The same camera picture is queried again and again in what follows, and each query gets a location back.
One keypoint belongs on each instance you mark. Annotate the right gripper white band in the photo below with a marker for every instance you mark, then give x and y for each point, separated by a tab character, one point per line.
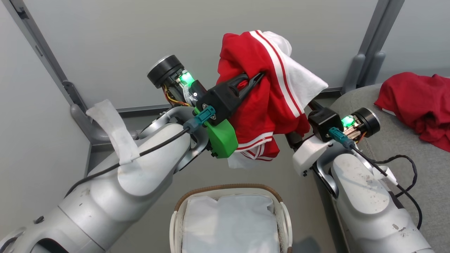
321	123

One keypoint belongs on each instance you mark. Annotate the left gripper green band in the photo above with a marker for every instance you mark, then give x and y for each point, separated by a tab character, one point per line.
221	102

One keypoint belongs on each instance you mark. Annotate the red garment with white stripes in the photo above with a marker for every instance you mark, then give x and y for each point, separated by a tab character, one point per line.
267	102

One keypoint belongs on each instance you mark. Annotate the plain red shirt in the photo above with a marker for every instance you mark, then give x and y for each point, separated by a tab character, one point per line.
418	102

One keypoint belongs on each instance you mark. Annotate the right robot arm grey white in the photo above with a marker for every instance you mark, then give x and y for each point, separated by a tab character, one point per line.
365	203

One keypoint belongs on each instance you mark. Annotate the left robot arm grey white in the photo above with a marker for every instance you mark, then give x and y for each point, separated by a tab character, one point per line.
105	203

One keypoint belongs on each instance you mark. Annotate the grey fabric sofa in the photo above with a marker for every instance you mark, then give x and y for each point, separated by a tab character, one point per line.
432	175

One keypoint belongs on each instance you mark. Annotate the white laundry basket brown rim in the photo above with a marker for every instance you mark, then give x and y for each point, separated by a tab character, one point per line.
285	218

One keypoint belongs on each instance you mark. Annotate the white fabric basket liner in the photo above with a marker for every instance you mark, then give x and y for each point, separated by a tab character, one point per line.
228	225

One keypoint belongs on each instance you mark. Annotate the white cloth tape strip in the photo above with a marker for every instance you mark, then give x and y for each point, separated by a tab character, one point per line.
114	130

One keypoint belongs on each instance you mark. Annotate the grey curved partition foot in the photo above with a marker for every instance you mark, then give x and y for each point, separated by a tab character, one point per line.
86	123

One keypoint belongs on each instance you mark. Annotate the grey partition double post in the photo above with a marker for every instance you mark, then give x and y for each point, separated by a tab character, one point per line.
367	59

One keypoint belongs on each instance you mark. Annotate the grey partition corner post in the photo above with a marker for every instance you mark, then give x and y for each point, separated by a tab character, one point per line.
42	52

